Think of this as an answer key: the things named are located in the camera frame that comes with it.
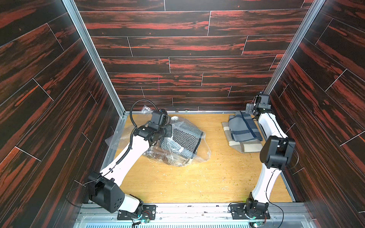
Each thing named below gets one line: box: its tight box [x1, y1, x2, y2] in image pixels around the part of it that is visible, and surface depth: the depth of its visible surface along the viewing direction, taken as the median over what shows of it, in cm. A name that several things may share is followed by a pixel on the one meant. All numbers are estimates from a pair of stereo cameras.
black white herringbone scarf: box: [160, 121, 204, 159], surface depth 88 cm
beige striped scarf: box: [221, 121, 264, 154], surface depth 100 cm
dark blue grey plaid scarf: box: [228, 110, 263, 142], surface depth 107 cm
